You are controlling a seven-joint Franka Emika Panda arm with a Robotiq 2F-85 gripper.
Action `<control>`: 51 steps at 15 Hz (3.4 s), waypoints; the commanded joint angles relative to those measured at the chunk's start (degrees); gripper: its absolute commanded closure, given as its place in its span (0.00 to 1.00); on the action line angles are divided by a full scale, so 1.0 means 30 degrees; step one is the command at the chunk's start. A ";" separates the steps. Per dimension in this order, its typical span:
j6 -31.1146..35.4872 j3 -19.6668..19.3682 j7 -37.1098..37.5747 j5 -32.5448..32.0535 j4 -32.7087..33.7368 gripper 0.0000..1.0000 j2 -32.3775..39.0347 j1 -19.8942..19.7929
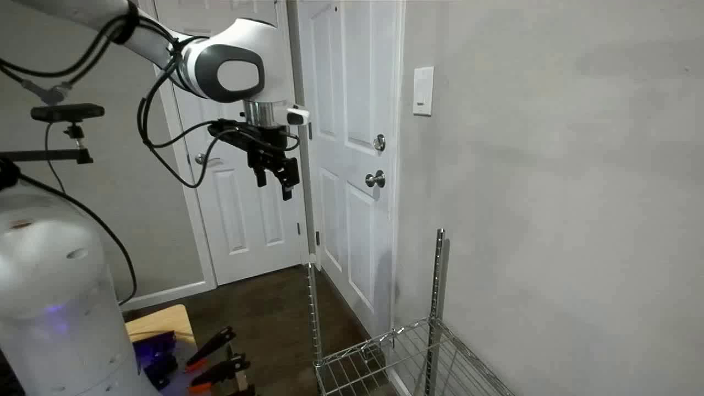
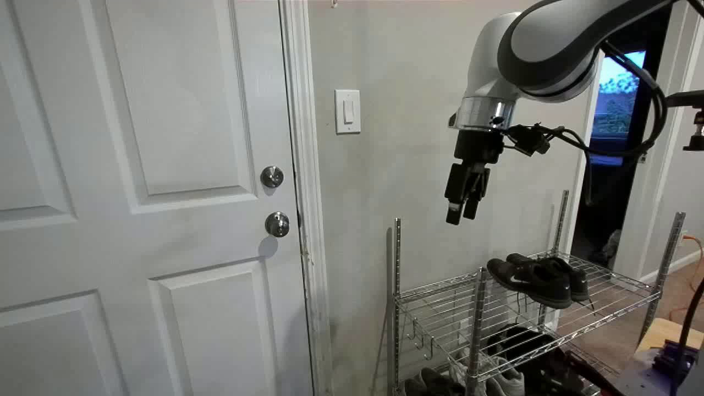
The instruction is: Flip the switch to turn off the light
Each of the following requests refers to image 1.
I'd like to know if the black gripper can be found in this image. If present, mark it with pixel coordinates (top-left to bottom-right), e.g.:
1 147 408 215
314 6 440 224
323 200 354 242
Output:
206 119 303 202

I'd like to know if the white wall light switch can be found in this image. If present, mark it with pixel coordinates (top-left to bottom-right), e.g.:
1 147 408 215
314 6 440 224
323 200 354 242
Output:
410 65 435 119

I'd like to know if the white panel door round knob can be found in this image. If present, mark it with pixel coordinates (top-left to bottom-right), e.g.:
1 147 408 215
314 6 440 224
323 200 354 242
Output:
295 0 406 342

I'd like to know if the silver round door knob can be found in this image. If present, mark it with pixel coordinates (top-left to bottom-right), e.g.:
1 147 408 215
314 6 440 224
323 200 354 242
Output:
362 167 387 192

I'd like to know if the light wooden board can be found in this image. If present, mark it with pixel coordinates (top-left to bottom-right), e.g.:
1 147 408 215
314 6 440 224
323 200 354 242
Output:
122 301 200 349

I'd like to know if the black box with purple glow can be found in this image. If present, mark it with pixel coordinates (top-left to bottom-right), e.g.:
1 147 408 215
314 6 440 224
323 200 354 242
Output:
131 331 182 391

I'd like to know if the tall metal rack post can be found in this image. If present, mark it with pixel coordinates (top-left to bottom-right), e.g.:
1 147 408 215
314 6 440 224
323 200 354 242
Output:
284 0 326 384

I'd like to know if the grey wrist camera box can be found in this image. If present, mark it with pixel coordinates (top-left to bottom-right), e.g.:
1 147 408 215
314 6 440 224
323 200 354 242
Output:
241 100 312 129

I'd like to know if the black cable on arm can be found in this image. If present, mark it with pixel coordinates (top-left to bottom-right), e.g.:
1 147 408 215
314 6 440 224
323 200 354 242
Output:
0 11 303 192

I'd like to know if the black clamp with orange handle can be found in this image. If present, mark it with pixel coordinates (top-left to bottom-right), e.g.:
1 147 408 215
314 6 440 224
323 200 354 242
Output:
179 325 239 369
187 350 253 389

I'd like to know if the metal wire rack shelf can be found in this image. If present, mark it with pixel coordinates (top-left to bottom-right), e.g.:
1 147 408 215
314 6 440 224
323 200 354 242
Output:
312 318 517 396

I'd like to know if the short metal rack post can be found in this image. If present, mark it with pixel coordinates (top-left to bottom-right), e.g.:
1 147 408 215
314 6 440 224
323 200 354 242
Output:
422 226 451 396

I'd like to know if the black camera on stand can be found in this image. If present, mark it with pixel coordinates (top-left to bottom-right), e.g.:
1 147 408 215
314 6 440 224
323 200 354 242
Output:
28 102 108 125

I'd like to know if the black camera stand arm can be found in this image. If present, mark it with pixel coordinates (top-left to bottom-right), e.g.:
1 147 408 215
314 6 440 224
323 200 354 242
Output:
0 124 97 167

